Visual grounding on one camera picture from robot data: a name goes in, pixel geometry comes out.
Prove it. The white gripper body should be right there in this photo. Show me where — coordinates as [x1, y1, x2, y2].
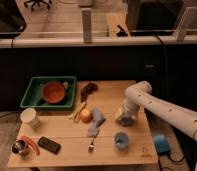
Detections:
[115, 99, 140, 121]

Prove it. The blue sponge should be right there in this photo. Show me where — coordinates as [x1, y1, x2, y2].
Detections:
[120, 117, 134, 126]

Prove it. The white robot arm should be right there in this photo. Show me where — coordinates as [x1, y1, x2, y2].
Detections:
[115, 81, 197, 171]

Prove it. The blue cloth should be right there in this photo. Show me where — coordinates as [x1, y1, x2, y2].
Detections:
[87, 108, 105, 137]

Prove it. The blue cup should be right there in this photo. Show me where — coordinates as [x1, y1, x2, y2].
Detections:
[114, 132, 129, 150]

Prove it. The yellow onion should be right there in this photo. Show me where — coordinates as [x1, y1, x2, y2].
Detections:
[80, 109, 92, 123]

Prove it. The dark grape bunch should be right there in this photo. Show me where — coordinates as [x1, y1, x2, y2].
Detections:
[80, 82, 98, 102]

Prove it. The blue tape roll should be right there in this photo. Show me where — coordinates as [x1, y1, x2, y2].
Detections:
[153, 134, 170, 154]

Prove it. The metal fork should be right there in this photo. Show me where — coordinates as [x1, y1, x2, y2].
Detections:
[88, 130, 99, 153]

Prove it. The orange bowl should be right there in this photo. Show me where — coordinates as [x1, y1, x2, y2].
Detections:
[41, 81, 66, 104]

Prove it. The black phone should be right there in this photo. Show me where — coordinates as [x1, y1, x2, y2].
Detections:
[37, 137, 61, 154]

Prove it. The black monitor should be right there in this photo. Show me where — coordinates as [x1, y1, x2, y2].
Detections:
[126, 0, 183, 33]

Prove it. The green plastic bin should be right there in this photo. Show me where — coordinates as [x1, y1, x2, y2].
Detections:
[20, 76, 76, 111]

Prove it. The white paper cup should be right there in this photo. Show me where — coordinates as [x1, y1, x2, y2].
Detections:
[20, 108, 40, 128]

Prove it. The red chili pepper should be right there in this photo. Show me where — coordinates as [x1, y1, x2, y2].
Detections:
[20, 136, 40, 156]

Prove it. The metal cup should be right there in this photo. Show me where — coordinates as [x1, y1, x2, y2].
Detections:
[12, 139, 30, 156]

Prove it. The office chair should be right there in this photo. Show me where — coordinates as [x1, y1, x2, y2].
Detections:
[23, 0, 53, 11]

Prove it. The black cable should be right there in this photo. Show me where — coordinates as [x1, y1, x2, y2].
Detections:
[154, 34, 170, 101]

